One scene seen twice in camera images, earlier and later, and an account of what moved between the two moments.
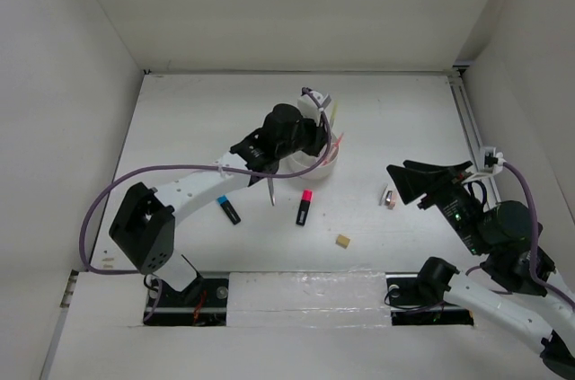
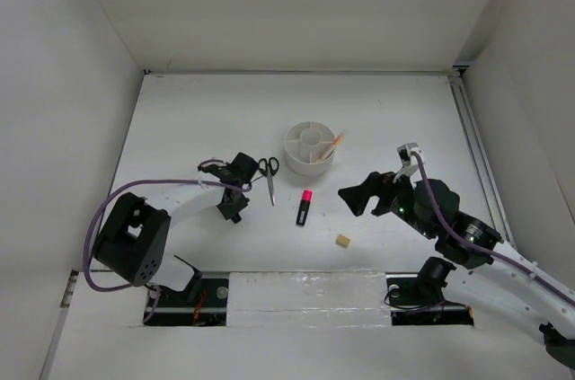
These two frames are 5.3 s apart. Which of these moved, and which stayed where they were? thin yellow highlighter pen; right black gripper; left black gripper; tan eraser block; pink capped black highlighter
Moved: right black gripper; thin yellow highlighter pen; left black gripper
Stayed: pink capped black highlighter; tan eraser block
